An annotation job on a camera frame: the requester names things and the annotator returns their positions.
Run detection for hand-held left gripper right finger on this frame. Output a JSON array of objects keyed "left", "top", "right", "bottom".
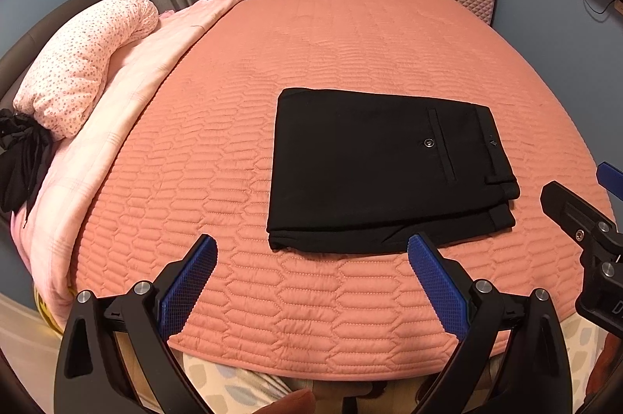
[{"left": 407, "top": 233, "right": 573, "bottom": 414}]

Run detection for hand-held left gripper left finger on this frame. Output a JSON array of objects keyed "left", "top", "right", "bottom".
[{"left": 55, "top": 234, "right": 218, "bottom": 414}]

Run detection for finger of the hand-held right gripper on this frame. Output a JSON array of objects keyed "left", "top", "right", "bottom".
[
  {"left": 540, "top": 181, "right": 620, "bottom": 255},
  {"left": 596, "top": 161, "right": 623, "bottom": 202}
]

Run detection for black pants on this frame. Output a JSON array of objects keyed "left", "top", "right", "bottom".
[{"left": 266, "top": 87, "right": 521, "bottom": 254}]

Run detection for person's right forearm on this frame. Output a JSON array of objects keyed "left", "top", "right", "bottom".
[{"left": 584, "top": 336, "right": 623, "bottom": 414}]

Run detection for person's left hand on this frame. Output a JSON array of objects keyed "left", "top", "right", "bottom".
[{"left": 255, "top": 389, "right": 317, "bottom": 414}]

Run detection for orange quilted bedspread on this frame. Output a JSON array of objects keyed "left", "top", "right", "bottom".
[{"left": 73, "top": 0, "right": 617, "bottom": 377}]

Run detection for yellow object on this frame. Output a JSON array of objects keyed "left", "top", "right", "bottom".
[{"left": 32, "top": 285, "right": 62, "bottom": 337}]

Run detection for pink blanket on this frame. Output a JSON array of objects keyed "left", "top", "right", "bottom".
[{"left": 11, "top": 0, "right": 245, "bottom": 333}]

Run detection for black cloth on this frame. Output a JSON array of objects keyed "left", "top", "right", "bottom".
[{"left": 0, "top": 107, "right": 52, "bottom": 213}]

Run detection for pink floral pillow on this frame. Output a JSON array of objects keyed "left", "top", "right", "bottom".
[{"left": 13, "top": 0, "right": 160, "bottom": 140}]

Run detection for grey bed headboard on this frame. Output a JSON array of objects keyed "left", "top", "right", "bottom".
[{"left": 0, "top": 0, "right": 116, "bottom": 104}]

